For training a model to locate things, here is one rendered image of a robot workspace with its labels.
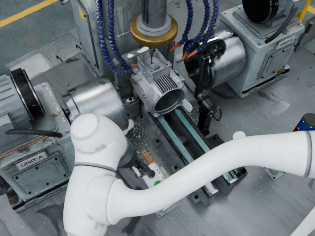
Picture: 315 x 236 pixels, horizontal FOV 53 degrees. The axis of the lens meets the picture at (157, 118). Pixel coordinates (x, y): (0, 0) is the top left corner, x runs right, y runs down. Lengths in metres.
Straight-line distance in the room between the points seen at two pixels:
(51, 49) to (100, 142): 1.90
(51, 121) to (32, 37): 2.27
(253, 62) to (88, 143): 1.02
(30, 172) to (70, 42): 1.52
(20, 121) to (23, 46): 2.25
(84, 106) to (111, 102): 0.11
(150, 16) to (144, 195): 0.68
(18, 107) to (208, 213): 0.85
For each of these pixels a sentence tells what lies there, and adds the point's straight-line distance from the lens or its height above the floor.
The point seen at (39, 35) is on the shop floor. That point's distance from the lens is 3.41.
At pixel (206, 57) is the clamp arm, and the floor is 1.25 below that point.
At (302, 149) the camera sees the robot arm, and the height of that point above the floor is 1.56.
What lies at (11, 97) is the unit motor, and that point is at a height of 1.34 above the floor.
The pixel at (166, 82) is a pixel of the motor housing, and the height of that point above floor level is 1.11.
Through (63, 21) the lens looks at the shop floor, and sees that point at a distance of 3.51.
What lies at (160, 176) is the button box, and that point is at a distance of 1.16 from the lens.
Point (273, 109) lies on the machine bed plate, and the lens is 1.76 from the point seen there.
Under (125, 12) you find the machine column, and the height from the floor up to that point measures 1.27.
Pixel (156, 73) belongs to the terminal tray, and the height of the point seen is 1.13.
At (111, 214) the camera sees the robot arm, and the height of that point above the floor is 1.44.
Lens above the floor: 2.13
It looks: 56 degrees down
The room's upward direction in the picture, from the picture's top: 2 degrees clockwise
